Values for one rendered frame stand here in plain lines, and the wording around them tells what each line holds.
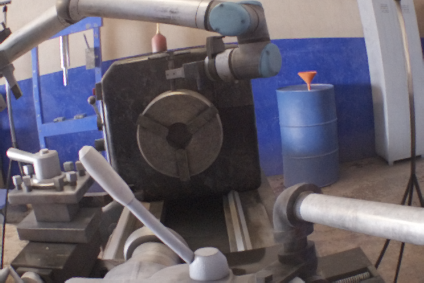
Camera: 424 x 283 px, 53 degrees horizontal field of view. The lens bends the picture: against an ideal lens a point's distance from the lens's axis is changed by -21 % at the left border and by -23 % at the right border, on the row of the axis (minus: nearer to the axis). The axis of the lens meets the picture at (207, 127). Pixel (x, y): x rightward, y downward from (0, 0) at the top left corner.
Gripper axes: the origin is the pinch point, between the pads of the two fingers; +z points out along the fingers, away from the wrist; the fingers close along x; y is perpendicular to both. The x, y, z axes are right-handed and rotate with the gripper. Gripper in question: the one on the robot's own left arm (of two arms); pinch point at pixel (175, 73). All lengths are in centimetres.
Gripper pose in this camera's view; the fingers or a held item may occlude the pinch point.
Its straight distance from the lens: 155.7
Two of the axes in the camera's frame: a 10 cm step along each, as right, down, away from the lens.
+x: 5.8, -2.0, 7.9
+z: -8.0, 0.6, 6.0
